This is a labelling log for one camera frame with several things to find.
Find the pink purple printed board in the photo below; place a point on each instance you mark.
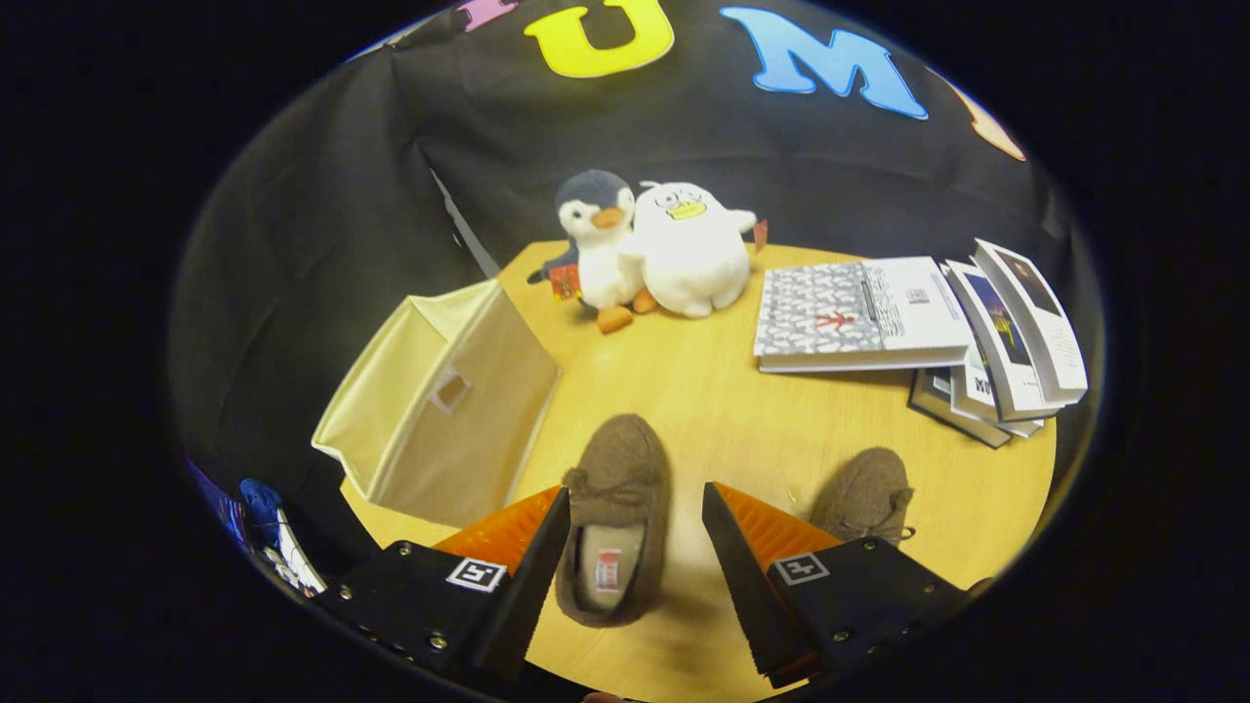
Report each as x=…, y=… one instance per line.
x=220, y=503

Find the blue cloth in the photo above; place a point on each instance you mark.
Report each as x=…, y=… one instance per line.
x=260, y=500

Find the beige fabric storage box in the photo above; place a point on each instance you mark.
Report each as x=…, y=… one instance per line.
x=469, y=430

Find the grey white penguin plush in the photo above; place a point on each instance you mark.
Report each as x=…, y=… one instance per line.
x=598, y=264

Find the white book blue picture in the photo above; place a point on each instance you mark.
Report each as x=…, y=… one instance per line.
x=996, y=342

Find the dark book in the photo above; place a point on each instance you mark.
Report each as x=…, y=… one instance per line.
x=942, y=402

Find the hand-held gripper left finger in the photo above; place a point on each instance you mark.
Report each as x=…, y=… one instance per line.
x=518, y=605

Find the white book black lettering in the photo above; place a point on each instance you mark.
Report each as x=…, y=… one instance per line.
x=977, y=391

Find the white duck plush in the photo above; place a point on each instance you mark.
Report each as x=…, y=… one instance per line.
x=688, y=264

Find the white book portrait picture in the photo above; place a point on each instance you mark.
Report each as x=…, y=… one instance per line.
x=1053, y=332

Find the brown fuzzy slipper shoe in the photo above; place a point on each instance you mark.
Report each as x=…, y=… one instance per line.
x=620, y=459
x=864, y=488

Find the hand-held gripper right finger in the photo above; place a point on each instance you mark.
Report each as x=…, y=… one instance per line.
x=752, y=596

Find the grey patterned book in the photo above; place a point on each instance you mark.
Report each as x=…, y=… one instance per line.
x=840, y=317

